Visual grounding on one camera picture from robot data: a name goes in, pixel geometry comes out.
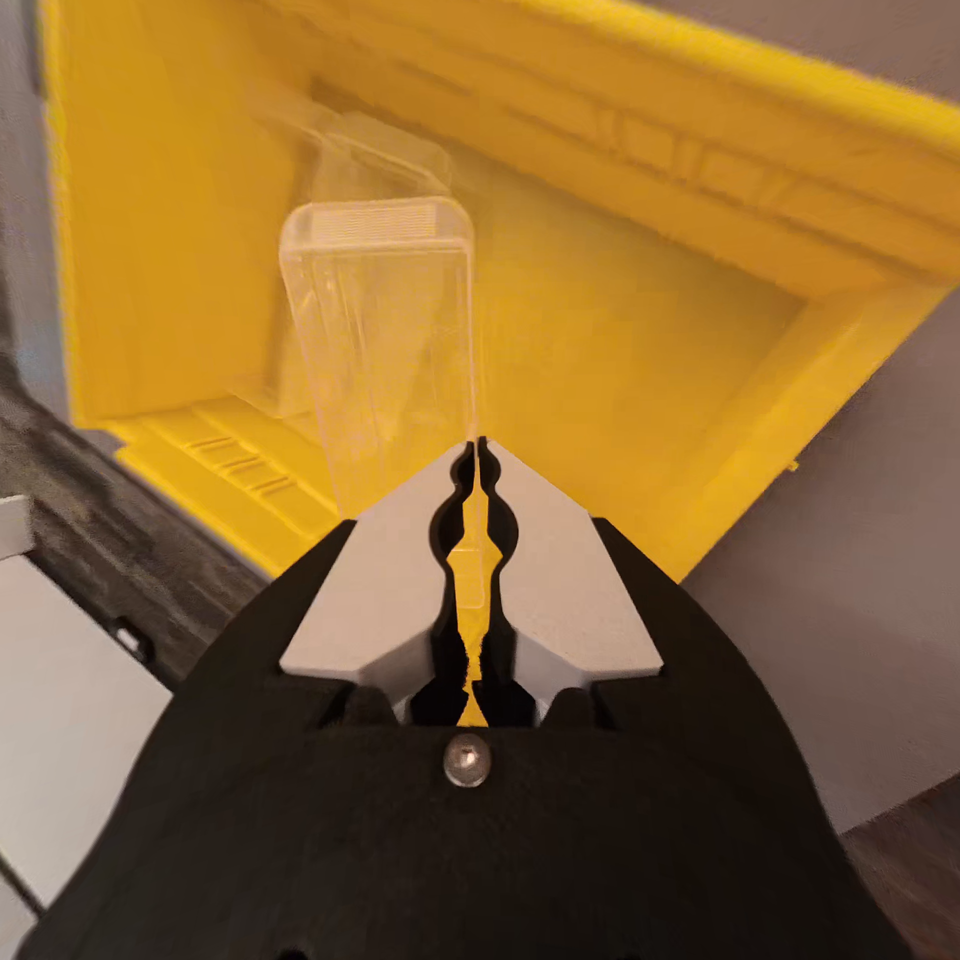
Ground yellow plastic bin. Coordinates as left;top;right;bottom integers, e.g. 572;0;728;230
36;0;960;729

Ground clear plastic drawer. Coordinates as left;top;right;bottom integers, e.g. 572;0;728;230
238;81;453;419
278;195;490;610

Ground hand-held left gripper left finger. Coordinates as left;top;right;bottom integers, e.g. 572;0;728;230
278;441;475;727

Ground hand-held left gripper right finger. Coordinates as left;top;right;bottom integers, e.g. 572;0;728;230
477;436;666;727

